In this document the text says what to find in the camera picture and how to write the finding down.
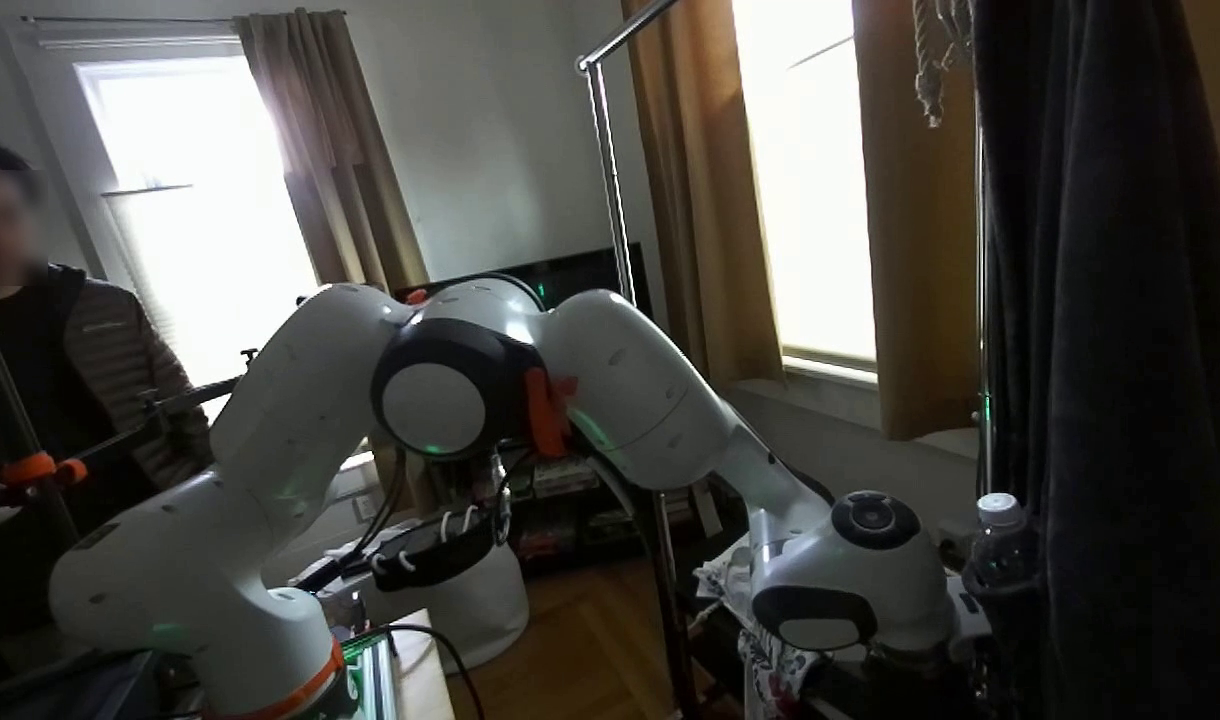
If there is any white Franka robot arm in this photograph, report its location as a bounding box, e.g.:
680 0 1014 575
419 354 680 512
47 275 955 720

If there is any dark hanging coat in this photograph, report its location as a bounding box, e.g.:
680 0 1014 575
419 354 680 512
978 0 1220 720

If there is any chrome clothes rack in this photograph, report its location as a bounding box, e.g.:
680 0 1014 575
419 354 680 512
575 0 677 302

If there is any mustard brown curtain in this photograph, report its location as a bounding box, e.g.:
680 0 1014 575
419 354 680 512
631 0 981 440

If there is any person in dark jacket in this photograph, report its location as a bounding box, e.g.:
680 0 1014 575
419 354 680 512
0 135 218 633

